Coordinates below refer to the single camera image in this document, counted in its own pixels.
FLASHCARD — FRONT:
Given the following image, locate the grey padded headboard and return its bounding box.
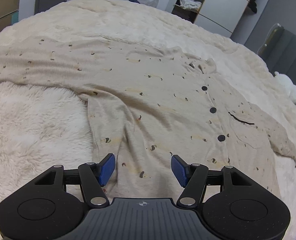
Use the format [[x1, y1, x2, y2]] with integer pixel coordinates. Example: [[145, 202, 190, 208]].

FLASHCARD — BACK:
[[257, 24, 296, 85]]

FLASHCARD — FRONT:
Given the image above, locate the beige patterned button cardigan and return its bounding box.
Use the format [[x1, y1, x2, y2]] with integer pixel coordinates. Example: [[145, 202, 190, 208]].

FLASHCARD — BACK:
[[0, 37, 296, 197]]

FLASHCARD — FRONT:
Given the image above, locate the white plush toy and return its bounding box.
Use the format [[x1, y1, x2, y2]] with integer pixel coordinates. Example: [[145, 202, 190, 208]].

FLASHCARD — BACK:
[[274, 72, 296, 105]]

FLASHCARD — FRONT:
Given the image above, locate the open wardrobe with clothes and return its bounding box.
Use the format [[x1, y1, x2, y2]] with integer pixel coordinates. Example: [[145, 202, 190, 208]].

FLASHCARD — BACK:
[[166, 0, 268, 45]]

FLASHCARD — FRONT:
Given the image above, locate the cream fluffy bed blanket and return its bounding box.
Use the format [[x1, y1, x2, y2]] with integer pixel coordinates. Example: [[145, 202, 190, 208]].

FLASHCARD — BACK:
[[0, 0, 296, 239]]

